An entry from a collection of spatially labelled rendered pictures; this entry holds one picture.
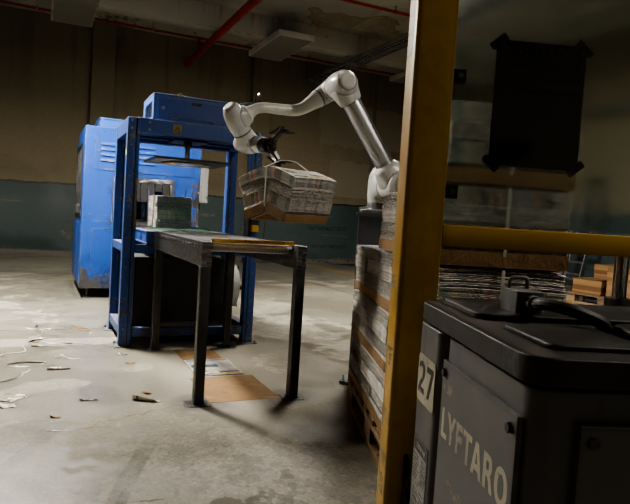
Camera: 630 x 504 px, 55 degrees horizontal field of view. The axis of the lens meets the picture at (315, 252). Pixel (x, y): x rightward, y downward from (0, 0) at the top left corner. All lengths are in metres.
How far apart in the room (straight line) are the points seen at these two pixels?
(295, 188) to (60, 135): 9.16
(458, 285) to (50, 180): 10.35
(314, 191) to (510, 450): 2.17
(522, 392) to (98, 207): 5.93
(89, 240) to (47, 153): 5.30
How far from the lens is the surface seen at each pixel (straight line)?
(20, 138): 11.71
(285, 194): 2.84
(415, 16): 1.43
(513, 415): 0.86
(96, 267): 6.56
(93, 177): 6.54
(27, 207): 11.66
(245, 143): 3.23
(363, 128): 3.27
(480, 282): 1.76
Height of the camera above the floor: 0.94
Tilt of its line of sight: 3 degrees down
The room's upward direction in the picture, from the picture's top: 4 degrees clockwise
